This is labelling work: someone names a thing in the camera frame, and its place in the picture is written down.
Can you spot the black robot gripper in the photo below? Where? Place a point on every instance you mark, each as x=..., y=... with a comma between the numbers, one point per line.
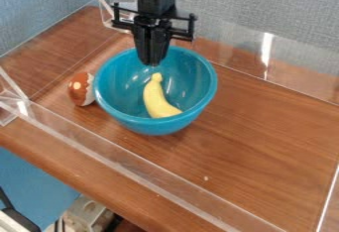
x=159, y=17

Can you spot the blue plastic bowl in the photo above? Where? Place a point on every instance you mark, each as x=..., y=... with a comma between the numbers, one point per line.
x=190, y=86

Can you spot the yellow toy banana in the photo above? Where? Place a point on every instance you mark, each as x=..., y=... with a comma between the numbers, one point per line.
x=156, y=104

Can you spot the brown white toy mushroom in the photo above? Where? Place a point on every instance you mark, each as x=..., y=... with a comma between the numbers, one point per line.
x=80, y=89

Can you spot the clear acrylic back barrier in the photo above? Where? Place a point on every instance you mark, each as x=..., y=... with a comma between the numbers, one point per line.
x=279, y=60

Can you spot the clear acrylic barrier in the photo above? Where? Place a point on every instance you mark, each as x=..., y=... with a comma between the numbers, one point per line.
x=152, y=197
x=279, y=60

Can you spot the clear acrylic front barrier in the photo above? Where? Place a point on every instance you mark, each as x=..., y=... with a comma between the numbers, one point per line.
x=152, y=197

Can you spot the grey box under table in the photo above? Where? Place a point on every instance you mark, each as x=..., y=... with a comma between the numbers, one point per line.
x=86, y=216

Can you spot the black chair edge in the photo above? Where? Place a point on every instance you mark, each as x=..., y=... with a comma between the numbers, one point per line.
x=15, y=215

